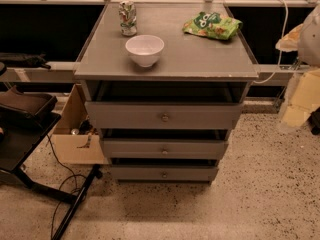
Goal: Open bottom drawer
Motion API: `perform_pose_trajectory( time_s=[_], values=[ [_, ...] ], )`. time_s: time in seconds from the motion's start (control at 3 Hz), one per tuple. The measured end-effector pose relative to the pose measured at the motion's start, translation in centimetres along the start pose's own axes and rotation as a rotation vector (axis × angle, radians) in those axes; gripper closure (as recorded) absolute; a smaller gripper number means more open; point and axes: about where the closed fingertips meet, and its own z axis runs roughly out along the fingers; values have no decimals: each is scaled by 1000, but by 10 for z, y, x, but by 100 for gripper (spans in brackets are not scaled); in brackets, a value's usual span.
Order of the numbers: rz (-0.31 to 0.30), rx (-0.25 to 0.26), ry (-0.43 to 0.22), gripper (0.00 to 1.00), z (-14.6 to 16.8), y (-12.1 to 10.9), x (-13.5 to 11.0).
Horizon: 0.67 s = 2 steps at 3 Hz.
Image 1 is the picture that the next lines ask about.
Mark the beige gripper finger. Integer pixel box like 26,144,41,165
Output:
279,68,320,131

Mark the grey drawer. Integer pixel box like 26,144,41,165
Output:
110,166,218,182
85,102,242,130
101,139,228,160

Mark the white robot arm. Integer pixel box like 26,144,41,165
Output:
276,5,320,128

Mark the white bowl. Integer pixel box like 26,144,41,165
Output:
125,35,165,68

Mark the white cable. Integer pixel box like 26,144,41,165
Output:
252,0,290,85

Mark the grey middle drawer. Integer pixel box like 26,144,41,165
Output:
101,139,228,160

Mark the green snack bag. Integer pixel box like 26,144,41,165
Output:
182,11,243,41

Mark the cardboard box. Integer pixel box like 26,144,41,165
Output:
51,84,107,164

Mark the grey drawer cabinet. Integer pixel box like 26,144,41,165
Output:
75,3,258,168

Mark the black floor cable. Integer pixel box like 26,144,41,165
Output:
45,133,88,240

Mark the grey metal rail frame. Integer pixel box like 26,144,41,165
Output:
0,62,309,86

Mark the grey bottom drawer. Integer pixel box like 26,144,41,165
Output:
110,166,218,182

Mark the black stand with tray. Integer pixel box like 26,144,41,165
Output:
0,62,103,240

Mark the green patterned soda can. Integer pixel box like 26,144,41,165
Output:
119,1,137,36

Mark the grey top drawer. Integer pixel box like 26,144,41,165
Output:
85,102,242,130

